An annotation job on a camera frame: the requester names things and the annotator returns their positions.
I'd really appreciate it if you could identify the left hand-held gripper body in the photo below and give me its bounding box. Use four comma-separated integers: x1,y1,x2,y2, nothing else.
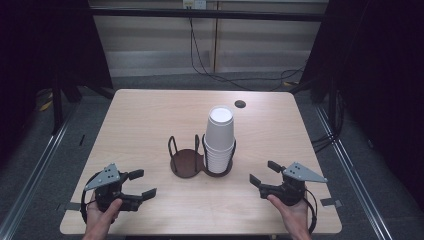
83,162,144,213

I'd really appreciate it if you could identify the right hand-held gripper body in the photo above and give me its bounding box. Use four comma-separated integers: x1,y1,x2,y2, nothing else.
259,161,329,207

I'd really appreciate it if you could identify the dark brown double cup holder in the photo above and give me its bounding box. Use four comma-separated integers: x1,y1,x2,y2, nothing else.
167,134,238,179

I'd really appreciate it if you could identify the stack of white paper cups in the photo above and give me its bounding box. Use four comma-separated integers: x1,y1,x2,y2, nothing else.
203,105,236,174

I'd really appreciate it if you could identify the person's left hand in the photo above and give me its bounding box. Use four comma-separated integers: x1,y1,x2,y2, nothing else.
84,193,124,236

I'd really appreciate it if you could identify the person's right hand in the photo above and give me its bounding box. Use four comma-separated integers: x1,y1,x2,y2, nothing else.
266,194,310,234

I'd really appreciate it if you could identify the yellow floor tape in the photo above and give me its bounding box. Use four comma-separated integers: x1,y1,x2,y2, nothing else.
35,88,54,113

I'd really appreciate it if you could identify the black curtain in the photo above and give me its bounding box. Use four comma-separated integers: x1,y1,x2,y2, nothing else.
299,0,424,204
0,0,113,164

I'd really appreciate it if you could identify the black horizontal metal bar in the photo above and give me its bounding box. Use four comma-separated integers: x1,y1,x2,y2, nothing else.
89,7,330,23

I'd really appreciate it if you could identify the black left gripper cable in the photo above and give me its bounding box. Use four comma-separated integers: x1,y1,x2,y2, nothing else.
80,171,101,225

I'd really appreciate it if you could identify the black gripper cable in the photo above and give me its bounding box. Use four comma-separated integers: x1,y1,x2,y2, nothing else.
80,171,101,225
303,188,318,235

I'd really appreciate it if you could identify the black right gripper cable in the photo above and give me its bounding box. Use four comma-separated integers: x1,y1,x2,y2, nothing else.
303,188,318,235

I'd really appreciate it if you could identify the black cable bundle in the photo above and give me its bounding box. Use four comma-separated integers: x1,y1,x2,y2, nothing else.
311,89,345,154

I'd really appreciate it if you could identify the metal floor rail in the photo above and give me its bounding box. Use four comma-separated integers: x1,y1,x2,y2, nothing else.
0,99,81,240
314,104,396,240

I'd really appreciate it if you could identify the long black floor cable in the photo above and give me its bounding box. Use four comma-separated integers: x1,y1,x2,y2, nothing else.
188,8,308,92

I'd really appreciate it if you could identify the white wall socket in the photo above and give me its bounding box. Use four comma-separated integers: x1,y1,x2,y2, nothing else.
182,0,208,10

